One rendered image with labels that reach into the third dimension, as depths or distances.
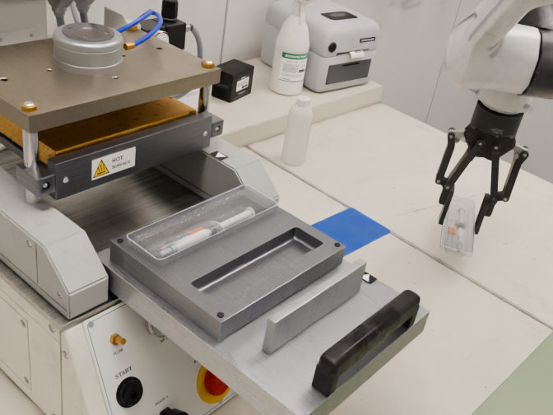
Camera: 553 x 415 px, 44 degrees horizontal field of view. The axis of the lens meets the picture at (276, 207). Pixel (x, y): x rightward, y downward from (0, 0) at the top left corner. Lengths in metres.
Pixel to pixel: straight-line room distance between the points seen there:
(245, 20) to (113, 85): 1.06
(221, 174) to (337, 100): 0.83
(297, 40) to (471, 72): 0.71
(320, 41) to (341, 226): 0.55
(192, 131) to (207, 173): 0.08
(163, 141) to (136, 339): 0.23
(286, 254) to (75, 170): 0.25
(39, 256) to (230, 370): 0.23
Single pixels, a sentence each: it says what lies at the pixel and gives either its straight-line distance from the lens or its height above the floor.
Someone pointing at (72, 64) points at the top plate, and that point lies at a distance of 0.82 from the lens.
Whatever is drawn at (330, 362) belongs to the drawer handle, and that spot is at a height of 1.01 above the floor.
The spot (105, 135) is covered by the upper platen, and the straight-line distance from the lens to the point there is 0.80.
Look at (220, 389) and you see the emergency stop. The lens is 0.87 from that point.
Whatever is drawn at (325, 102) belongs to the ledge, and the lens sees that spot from 1.66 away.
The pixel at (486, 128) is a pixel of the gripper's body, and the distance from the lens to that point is 1.14.
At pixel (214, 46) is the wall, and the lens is 1.78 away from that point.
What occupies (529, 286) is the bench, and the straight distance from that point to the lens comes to 1.28.
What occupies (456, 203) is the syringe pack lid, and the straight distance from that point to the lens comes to 1.31.
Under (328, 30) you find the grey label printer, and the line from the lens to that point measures 1.66.
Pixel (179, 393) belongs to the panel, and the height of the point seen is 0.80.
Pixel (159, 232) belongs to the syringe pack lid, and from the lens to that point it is 0.73.
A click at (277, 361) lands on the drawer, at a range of 0.65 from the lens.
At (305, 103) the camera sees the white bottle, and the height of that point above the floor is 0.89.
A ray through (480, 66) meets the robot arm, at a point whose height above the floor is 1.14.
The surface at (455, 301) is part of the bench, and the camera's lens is 1.17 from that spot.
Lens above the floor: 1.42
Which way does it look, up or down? 31 degrees down
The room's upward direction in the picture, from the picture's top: 10 degrees clockwise
